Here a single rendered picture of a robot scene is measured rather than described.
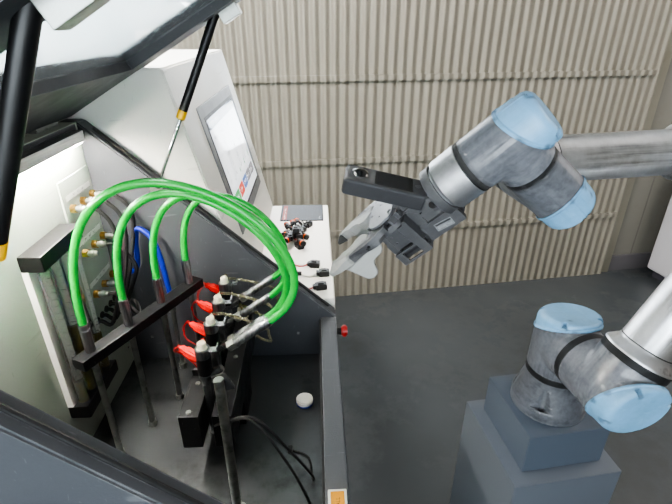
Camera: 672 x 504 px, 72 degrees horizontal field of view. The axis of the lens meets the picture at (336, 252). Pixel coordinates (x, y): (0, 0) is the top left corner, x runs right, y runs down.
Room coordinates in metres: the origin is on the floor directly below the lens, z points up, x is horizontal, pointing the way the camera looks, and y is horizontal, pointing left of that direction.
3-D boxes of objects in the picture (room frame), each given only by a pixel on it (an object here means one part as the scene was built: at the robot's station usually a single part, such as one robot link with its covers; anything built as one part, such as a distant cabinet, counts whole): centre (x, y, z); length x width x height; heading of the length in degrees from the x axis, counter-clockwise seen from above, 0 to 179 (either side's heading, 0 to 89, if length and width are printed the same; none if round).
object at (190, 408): (0.80, 0.25, 0.91); 0.34 x 0.10 x 0.15; 2
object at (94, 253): (0.91, 0.52, 1.20); 0.13 x 0.03 x 0.31; 2
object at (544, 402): (0.76, -0.46, 0.95); 0.15 x 0.15 x 0.10
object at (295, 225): (1.42, 0.13, 1.01); 0.23 x 0.11 x 0.06; 2
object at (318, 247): (1.39, 0.13, 0.96); 0.70 x 0.22 x 0.03; 2
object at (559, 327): (0.75, -0.46, 1.07); 0.13 x 0.12 x 0.14; 10
